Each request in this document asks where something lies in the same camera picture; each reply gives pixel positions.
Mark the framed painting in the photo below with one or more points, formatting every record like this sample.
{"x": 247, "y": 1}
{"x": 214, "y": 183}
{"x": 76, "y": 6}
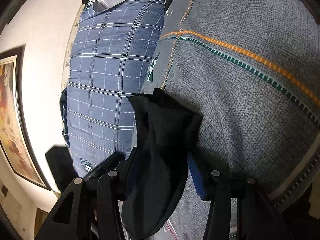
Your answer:
{"x": 15, "y": 142}

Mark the black pants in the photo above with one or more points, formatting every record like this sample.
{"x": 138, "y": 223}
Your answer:
{"x": 166, "y": 133}

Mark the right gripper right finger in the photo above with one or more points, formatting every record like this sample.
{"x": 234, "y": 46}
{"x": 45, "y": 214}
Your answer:
{"x": 239, "y": 207}

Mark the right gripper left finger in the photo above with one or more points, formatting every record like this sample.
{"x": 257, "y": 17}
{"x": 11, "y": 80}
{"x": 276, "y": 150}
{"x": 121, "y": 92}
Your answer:
{"x": 88, "y": 208}

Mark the grey patterned bed quilt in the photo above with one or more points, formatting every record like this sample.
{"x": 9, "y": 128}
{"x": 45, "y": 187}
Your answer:
{"x": 251, "y": 69}

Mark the blue plaid pillow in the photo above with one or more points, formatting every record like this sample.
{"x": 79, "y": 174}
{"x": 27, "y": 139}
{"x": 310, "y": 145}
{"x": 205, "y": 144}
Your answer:
{"x": 109, "y": 61}

